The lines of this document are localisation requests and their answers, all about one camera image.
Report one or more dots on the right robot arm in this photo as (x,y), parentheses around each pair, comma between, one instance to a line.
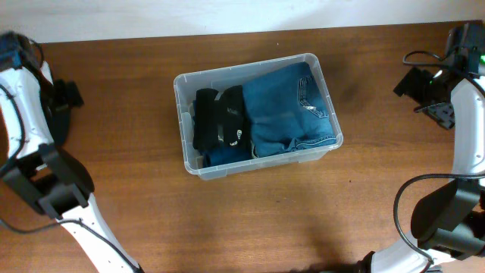
(445,225)

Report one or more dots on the clear plastic storage bin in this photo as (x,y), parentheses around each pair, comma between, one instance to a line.
(186,85)

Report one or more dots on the dark blue jeans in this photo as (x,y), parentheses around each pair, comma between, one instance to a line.
(287,112)

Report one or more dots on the light blue denim jeans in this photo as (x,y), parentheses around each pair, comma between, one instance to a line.
(253,150)

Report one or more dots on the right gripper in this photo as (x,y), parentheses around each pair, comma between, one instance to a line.
(411,86)

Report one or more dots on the blue shirt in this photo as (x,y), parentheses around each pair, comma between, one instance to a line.
(221,155)

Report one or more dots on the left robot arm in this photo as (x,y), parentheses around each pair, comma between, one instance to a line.
(36,112)

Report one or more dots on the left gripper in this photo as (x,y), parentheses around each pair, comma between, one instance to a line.
(65,90)

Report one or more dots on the black garment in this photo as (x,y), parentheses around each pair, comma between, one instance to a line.
(220,119)

